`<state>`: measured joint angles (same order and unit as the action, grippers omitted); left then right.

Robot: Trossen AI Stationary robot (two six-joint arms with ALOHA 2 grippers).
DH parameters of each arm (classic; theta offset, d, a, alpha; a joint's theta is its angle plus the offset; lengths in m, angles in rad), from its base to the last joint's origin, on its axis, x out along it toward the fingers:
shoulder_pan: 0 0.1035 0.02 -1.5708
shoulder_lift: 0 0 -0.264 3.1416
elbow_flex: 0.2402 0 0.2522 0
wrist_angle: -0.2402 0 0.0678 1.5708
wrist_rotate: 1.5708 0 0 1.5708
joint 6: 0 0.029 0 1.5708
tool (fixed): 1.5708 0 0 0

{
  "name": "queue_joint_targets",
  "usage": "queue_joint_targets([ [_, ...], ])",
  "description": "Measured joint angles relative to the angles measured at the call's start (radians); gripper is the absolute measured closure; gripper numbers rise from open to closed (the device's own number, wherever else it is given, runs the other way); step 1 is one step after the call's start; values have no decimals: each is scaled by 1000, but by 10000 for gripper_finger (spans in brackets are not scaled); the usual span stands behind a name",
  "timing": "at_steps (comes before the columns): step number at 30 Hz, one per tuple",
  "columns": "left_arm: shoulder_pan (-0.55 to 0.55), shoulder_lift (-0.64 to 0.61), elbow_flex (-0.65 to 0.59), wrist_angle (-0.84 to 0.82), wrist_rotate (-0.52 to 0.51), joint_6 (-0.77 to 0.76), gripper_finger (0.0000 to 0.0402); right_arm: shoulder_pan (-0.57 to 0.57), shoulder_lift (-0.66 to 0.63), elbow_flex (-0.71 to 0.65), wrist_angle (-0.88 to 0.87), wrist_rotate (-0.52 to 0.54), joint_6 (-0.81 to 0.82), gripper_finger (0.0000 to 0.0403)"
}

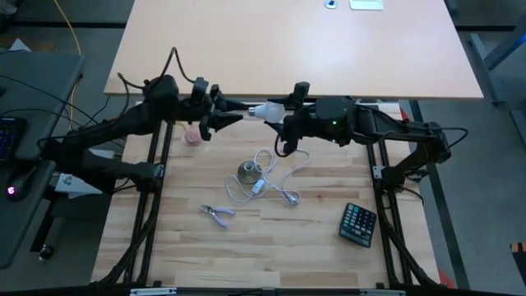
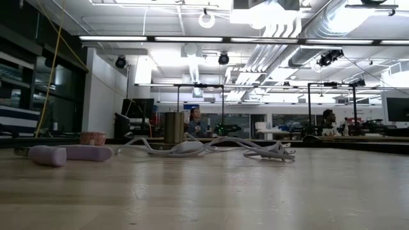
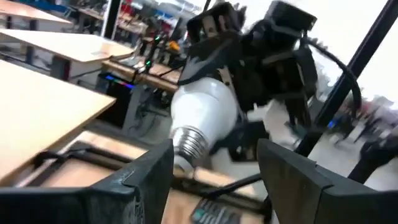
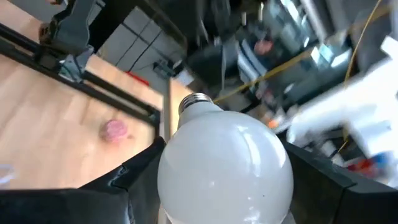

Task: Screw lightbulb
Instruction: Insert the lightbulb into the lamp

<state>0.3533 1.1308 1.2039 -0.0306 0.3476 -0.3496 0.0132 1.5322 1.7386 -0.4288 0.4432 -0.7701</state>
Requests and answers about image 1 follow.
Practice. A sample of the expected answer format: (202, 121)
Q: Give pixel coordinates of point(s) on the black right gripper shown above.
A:
(304, 123)

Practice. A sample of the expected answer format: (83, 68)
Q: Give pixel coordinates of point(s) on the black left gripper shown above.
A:
(197, 109)

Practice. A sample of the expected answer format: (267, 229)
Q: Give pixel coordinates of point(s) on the white lightbulb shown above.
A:
(271, 112)

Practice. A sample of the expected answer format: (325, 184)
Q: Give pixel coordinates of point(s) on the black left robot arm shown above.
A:
(123, 119)

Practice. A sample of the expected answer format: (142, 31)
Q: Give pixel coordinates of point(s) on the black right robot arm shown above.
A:
(390, 127)

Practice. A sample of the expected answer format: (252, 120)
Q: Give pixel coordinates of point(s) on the light wooden desk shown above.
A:
(287, 49)

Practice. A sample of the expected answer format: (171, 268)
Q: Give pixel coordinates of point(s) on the red triangular corner piece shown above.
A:
(446, 281)
(404, 115)

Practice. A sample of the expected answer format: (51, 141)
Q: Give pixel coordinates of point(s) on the round silver desk grommet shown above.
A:
(330, 4)

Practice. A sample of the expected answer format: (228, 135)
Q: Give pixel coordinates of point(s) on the black calculator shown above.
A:
(357, 225)

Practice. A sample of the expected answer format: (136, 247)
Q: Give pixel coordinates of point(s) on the white flat pad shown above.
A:
(365, 4)

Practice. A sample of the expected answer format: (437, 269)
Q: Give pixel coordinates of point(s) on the white sheet with drawing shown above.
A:
(74, 185)

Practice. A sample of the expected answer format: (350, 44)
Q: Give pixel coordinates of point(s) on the grey side desk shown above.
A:
(41, 82)

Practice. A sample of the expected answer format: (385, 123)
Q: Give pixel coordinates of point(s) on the grey metal table leg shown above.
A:
(486, 70)

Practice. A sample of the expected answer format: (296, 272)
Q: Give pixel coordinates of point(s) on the black desk support beam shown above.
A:
(44, 224)

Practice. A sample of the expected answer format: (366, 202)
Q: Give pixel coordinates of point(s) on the plain white paper sheet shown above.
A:
(19, 46)

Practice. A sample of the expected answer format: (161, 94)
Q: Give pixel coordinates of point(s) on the black keyboard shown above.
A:
(10, 137)

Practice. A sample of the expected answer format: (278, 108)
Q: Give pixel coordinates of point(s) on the black computer mouse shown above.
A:
(16, 189)

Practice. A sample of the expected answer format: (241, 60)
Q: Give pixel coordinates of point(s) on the black round knob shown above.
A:
(46, 252)

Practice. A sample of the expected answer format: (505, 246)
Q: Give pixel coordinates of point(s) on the orange black striped object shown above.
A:
(518, 251)

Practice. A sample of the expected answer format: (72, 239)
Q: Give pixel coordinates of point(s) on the black aluminium rig frame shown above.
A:
(226, 293)

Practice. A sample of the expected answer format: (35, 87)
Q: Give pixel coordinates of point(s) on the silver bracket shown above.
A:
(382, 292)
(152, 292)

